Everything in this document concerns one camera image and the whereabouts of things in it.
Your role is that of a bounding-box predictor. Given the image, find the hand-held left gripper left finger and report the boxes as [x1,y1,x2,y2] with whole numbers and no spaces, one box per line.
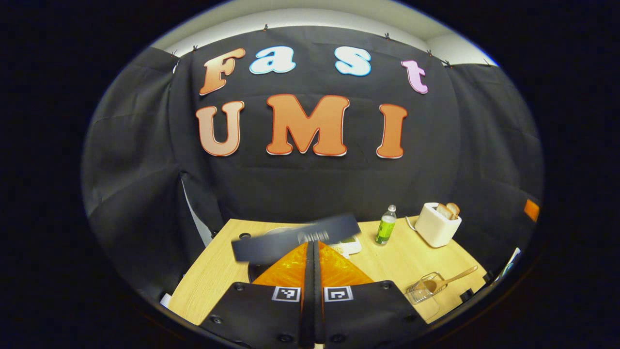
[200,241,314,347]

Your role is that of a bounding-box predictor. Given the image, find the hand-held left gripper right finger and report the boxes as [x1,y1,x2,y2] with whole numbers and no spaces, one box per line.
[314,241,429,347]

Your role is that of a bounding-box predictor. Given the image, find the black backdrop cloth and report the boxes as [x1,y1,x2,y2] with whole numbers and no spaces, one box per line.
[81,25,544,301]

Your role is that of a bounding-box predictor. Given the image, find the divided white grain dish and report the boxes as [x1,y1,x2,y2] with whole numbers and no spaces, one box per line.
[334,238,363,256]

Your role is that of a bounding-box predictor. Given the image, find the white toaster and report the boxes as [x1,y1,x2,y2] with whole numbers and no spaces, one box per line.
[415,202,462,248]

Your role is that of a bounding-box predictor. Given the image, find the dark grey rice cooker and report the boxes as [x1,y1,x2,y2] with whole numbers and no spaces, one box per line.
[232,213,363,284]

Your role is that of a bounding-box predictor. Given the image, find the green drink bottle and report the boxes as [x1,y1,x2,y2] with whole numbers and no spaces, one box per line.
[375,205,398,245]

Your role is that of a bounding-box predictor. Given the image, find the wooden spoon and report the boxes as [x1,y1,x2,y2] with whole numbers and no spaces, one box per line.
[422,265,479,294]

